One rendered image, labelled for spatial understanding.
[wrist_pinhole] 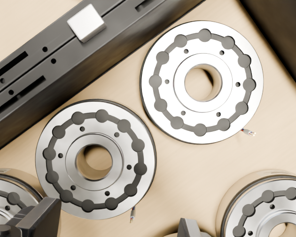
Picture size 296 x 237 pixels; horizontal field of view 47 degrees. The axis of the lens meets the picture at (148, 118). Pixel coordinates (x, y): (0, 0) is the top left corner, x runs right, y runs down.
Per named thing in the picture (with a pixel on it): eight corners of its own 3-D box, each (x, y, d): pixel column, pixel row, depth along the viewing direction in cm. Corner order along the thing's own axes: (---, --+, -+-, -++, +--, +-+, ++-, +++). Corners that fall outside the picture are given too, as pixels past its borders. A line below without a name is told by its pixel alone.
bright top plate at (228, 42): (197, 167, 29) (198, 169, 28) (116, 80, 28) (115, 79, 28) (286, 86, 28) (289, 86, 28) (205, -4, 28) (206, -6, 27)
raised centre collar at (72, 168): (89, 201, 29) (87, 203, 28) (54, 154, 28) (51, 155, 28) (136, 168, 28) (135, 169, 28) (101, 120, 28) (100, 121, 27)
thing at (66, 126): (83, 240, 29) (81, 243, 29) (13, 146, 29) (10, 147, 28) (178, 173, 29) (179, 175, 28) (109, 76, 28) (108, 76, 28)
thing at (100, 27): (83, 43, 21) (80, 41, 20) (70, 25, 21) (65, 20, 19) (107, 26, 21) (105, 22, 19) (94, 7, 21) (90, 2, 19)
